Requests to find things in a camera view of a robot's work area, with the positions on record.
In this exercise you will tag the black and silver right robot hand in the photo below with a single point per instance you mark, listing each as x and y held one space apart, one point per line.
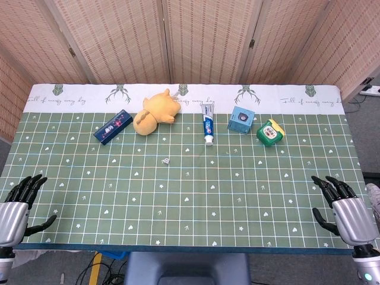
353 219

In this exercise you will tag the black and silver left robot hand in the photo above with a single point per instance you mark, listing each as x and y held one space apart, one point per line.
13 219

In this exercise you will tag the small white object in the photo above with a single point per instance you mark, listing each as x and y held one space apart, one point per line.
166 161

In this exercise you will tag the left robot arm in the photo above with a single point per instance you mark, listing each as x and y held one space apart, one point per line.
5 264

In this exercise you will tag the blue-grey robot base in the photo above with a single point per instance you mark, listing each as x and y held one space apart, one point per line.
187 268

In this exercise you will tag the grey shoe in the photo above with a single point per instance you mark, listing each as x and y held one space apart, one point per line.
374 194

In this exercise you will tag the yellow floor tape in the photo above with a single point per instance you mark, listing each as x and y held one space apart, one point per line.
95 270

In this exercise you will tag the green jar with yellow lid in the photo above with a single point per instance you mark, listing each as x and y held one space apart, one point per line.
269 133

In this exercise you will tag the woven folding screen panel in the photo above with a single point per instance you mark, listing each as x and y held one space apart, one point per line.
12 98
38 38
350 44
207 38
118 38
282 41

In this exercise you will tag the white power strip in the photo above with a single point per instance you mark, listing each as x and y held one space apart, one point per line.
371 90

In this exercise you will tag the dark blue floral box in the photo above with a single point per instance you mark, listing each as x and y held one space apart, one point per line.
112 127

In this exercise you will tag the light blue cardboard box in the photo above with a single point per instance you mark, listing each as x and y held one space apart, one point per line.
241 120

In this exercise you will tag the green grid tablecloth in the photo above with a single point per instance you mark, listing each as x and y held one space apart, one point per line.
190 193

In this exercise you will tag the white and blue toothpaste tube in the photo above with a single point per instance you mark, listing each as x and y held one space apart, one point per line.
208 124

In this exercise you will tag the yellow plush toy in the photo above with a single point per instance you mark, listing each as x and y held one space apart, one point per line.
155 114

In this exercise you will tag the metal screen hinge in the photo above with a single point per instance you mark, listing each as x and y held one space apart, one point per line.
252 44
72 52

